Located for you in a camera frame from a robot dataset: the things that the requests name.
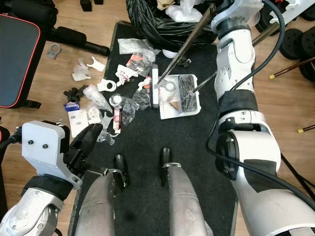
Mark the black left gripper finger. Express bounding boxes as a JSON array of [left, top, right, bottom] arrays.
[[78, 124, 105, 157]]

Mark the white long-handled dustpan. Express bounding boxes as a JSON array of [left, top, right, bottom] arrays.
[[158, 71, 221, 120]]

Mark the black floor mat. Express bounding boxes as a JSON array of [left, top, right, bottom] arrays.
[[69, 21, 239, 236]]

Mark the white printed card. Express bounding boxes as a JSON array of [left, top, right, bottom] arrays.
[[70, 111, 89, 137]]

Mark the bagged white plastic part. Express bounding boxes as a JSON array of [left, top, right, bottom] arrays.
[[86, 106, 105, 124]]

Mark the red strip packet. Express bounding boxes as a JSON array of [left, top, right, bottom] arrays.
[[113, 107, 123, 132]]

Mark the clear plastic bag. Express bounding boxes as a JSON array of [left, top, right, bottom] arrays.
[[84, 85, 114, 111]]

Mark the white round cap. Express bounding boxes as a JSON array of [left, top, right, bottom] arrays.
[[111, 94, 124, 106]]

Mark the clear crumpled plastic wrap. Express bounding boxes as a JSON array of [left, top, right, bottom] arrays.
[[121, 91, 151, 118]]

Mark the crumpled white plastic piece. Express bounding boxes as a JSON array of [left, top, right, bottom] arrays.
[[71, 59, 92, 82]]

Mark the white plastic hanger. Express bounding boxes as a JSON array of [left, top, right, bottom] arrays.
[[271, 0, 315, 23]]

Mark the white ball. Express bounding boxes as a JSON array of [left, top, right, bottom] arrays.
[[161, 48, 178, 59]]

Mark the white forked plastic clip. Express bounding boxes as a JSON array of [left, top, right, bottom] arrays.
[[88, 57, 106, 73]]

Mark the black rubbish bag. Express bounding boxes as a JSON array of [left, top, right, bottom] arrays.
[[126, 0, 220, 48]]

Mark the black weight plate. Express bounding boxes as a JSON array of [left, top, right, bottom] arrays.
[[300, 27, 315, 82], [278, 29, 307, 60]]

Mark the red black packet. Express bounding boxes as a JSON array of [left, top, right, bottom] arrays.
[[128, 53, 151, 74]]

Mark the brown cardboard piece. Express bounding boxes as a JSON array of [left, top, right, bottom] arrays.
[[167, 97, 183, 111]]

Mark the brown stick yellow tip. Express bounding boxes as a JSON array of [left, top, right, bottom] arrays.
[[298, 124, 315, 133], [270, 58, 315, 79]]

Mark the clear bubble wrap sheet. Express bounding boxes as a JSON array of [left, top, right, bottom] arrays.
[[118, 38, 156, 55]]

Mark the black red-trimmed workout bench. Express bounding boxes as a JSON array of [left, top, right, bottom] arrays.
[[0, 0, 111, 160]]

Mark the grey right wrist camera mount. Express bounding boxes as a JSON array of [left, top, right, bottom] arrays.
[[211, 0, 264, 35]]

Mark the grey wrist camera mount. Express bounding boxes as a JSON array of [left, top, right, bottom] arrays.
[[211, 0, 264, 35], [21, 120, 83, 190]]

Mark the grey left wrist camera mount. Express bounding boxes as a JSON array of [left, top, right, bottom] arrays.
[[21, 120, 83, 190]]

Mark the black plastic bracket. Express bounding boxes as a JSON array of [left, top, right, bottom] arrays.
[[63, 86, 87, 102]]

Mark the white plastic ring bracket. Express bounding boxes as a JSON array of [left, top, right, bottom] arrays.
[[97, 79, 118, 92]]

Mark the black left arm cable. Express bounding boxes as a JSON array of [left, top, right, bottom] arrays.
[[0, 127, 30, 149]]

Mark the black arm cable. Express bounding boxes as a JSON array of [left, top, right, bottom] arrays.
[[0, 127, 30, 149], [204, 0, 315, 188]]

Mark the grey metal bracket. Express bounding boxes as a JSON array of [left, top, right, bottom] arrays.
[[47, 43, 62, 59]]

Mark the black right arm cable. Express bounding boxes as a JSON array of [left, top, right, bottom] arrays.
[[204, 0, 315, 188]]

